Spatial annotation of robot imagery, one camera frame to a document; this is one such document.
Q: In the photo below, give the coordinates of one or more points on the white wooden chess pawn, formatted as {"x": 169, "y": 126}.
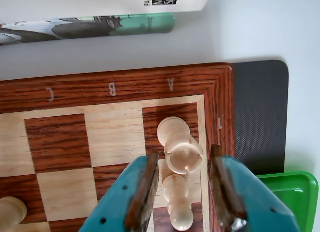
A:
{"x": 178, "y": 214}

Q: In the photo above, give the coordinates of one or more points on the wooden chessboard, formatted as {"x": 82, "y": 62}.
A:
{"x": 57, "y": 142}

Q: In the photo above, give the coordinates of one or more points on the dark grey table mat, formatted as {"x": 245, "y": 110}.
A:
{"x": 260, "y": 117}

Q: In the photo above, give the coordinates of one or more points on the white wooden chess rook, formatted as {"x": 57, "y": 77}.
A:
{"x": 183, "y": 157}

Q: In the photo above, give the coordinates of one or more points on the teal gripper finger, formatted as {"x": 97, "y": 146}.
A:
{"x": 117, "y": 204}
{"x": 257, "y": 209}

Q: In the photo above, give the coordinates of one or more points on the green plastic container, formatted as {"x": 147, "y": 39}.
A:
{"x": 300, "y": 204}

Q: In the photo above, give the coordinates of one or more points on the blue green illustrated book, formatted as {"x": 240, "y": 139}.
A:
{"x": 75, "y": 30}

